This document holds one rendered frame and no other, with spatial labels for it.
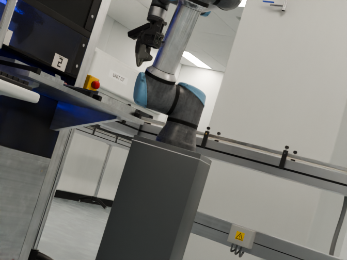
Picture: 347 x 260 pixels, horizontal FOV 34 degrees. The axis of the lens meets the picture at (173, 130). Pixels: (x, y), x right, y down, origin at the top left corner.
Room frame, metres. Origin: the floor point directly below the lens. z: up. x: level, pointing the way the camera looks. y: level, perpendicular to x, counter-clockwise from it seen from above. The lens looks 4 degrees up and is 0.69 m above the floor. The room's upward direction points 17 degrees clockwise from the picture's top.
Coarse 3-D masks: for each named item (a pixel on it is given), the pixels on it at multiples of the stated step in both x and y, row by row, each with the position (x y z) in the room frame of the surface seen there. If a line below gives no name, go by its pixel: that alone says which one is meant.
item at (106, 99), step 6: (90, 90) 2.21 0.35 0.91; (102, 96) 2.21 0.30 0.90; (108, 96) 2.24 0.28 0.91; (102, 102) 2.22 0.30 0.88; (108, 102) 2.25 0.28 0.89; (114, 102) 2.28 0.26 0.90; (120, 102) 2.31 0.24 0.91; (120, 108) 2.32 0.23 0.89; (126, 108) 2.35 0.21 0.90; (132, 108) 2.39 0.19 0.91; (132, 114) 2.40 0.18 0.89
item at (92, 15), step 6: (96, 0) 2.59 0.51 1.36; (96, 6) 2.60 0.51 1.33; (90, 12) 2.58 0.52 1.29; (96, 12) 2.61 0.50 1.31; (90, 18) 2.59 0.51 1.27; (90, 24) 2.60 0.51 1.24; (90, 30) 2.61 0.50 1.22; (84, 42) 2.59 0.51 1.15; (78, 48) 2.57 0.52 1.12; (84, 48) 2.60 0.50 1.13; (78, 54) 2.58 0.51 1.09; (78, 60) 2.59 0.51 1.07; (78, 66) 2.60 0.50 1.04; (72, 72) 2.58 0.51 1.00
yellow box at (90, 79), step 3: (87, 75) 2.69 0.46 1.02; (90, 75) 2.68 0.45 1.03; (87, 78) 2.68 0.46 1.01; (90, 78) 2.68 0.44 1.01; (93, 78) 2.70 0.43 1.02; (96, 78) 2.71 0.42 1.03; (87, 81) 2.68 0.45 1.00; (90, 81) 2.68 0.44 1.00; (93, 81) 2.70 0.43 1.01; (84, 84) 2.69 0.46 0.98; (87, 84) 2.68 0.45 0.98; (90, 84) 2.69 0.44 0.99; (84, 87) 2.68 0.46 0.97; (87, 87) 2.68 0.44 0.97; (90, 87) 2.70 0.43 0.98; (93, 90) 2.72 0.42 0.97
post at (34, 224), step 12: (108, 0) 2.65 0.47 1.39; (96, 24) 2.62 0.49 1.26; (96, 36) 2.64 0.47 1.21; (84, 60) 2.62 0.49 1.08; (84, 72) 2.64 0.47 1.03; (72, 84) 2.62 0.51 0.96; (60, 132) 2.62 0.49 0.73; (60, 144) 2.64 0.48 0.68; (60, 156) 2.66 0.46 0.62; (48, 168) 2.61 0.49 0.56; (48, 180) 2.63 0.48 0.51; (48, 192) 2.66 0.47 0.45; (36, 204) 2.61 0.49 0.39; (36, 216) 2.63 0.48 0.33; (36, 228) 2.65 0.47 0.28; (24, 240) 2.61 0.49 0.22; (24, 252) 2.63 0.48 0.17
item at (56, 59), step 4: (56, 56) 2.47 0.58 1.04; (60, 56) 2.49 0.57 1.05; (56, 60) 2.48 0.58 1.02; (60, 60) 2.50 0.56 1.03; (64, 60) 2.52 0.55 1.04; (52, 64) 2.46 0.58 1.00; (56, 64) 2.48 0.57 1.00; (60, 64) 2.50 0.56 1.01; (64, 64) 2.52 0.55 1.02; (56, 68) 2.49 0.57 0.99; (60, 68) 2.51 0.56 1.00; (64, 68) 2.53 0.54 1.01
